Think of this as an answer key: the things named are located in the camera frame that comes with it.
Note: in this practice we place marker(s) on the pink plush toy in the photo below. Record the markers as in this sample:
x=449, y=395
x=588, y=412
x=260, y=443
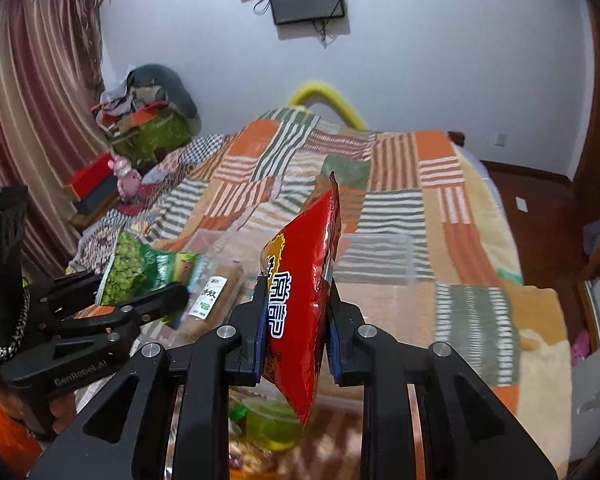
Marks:
x=126, y=180

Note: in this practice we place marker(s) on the red snack bag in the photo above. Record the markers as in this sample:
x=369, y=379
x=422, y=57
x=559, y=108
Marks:
x=300, y=280

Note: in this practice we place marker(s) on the green pea snack packet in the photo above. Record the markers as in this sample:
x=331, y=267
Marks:
x=130, y=265

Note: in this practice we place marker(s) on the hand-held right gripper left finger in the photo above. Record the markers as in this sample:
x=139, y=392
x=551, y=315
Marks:
x=258, y=332

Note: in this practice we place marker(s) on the green printed bag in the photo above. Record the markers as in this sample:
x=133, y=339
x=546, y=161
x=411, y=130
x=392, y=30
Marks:
x=155, y=135

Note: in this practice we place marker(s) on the red flat box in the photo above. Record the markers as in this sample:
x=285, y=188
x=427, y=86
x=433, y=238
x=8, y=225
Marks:
x=92, y=175

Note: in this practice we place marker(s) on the tan biscuit roll packet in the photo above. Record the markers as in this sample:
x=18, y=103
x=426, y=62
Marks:
x=215, y=300

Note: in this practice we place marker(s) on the green jelly cup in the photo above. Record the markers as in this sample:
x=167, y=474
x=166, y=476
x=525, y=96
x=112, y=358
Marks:
x=272, y=420

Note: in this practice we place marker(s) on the yellow curved tube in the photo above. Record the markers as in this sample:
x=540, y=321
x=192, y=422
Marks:
x=321, y=88

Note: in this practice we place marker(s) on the dark flat box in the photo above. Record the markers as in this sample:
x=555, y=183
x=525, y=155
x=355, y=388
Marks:
x=97, y=205

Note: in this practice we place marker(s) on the patchwork striped blanket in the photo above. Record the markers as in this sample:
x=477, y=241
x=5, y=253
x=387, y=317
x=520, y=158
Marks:
x=430, y=200

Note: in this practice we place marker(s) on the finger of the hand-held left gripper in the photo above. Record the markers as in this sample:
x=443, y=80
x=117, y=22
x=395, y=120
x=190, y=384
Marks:
x=145, y=307
x=65, y=295

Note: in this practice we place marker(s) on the white wall socket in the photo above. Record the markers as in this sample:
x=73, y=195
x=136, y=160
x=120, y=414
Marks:
x=501, y=139

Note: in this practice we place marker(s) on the white cabinet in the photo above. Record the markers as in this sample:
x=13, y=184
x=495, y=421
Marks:
x=597, y=385

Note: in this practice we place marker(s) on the person's left forearm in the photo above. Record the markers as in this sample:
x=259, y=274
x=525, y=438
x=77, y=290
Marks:
x=5, y=435

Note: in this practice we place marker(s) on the pile of clothes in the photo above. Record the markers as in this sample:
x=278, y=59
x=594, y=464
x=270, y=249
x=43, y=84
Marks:
x=150, y=87

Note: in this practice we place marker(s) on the striped brown curtain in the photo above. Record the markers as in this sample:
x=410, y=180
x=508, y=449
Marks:
x=30, y=110

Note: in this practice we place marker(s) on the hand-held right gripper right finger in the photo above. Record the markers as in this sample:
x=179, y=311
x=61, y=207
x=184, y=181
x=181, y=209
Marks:
x=334, y=352

